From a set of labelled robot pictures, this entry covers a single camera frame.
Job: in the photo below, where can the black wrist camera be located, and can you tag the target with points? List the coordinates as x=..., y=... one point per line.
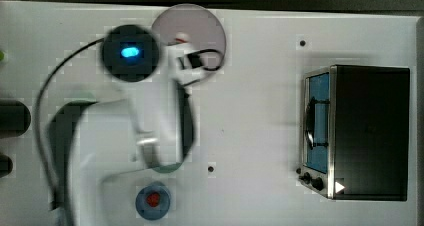
x=192, y=61

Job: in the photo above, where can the green mug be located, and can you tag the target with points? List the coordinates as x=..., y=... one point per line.
x=166, y=169

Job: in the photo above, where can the blue bowl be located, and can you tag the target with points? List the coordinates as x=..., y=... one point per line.
x=156, y=213

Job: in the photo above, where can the black cylindrical cup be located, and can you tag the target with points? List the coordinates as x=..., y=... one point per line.
x=15, y=118

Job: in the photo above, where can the black toaster oven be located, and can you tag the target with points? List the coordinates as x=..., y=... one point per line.
x=355, y=128

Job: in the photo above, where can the red toy in bowl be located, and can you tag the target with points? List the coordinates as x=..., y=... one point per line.
x=153, y=199

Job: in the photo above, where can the round grey plate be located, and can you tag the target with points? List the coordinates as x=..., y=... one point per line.
x=206, y=32

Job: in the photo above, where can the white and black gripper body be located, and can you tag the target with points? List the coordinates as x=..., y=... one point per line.
x=179, y=65

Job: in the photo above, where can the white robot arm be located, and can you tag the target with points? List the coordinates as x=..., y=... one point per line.
x=136, y=116

